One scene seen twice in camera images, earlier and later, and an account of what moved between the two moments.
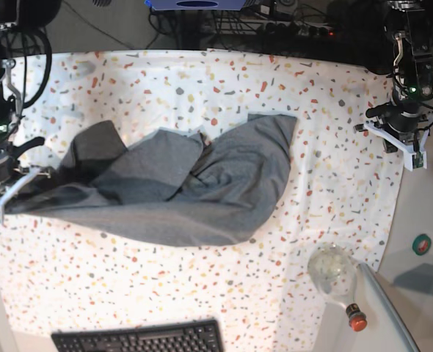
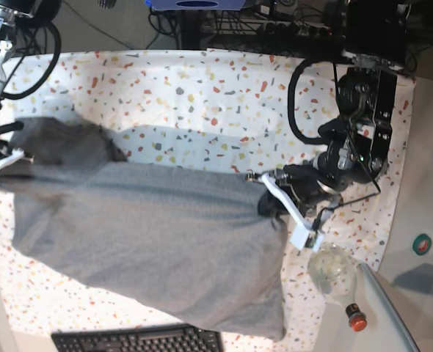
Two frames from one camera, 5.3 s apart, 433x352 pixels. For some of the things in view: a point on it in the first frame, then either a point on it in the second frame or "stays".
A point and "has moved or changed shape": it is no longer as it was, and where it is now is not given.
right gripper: (401, 120) -> (313, 183)
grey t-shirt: (170, 188) has moved or changed shape
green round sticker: (421, 244) stays
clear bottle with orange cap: (332, 269) stays
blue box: (199, 5) stays
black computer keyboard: (200, 336) stays
